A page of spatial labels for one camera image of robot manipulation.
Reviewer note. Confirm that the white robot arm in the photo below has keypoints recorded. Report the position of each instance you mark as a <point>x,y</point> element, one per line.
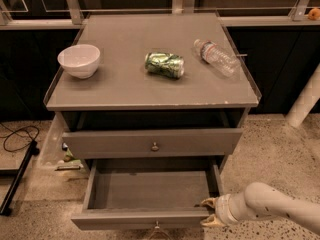
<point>260,201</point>

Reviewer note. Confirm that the small orange object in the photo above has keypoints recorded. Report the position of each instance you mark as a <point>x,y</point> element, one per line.
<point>314,14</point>

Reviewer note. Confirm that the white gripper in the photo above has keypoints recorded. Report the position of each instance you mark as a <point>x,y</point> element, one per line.
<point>222,210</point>

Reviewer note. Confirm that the black floor stand bar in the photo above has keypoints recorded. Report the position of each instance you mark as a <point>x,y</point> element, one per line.
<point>17,175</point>

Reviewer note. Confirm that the grey drawer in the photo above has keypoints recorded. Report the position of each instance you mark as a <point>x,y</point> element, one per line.
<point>152,143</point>
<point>141,193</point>

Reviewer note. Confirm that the crushed green soda can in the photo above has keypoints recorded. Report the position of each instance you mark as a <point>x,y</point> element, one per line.
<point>165,64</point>

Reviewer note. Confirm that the clear plastic water bottle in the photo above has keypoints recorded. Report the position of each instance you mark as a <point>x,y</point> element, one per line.
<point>217,57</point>

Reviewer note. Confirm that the metal railing frame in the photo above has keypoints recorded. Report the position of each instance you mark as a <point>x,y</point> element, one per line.
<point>71,14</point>

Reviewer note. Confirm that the clutter beside cabinet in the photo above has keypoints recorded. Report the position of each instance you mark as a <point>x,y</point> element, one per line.
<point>69,162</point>

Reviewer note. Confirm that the grey drawer cabinet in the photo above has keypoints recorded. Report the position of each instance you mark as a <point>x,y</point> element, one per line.
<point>123,95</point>

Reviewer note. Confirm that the grey top drawer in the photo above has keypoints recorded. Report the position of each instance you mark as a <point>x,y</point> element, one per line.
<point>152,143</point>

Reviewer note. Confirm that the white ceramic bowl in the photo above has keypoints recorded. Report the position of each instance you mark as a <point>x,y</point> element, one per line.
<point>80,61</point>

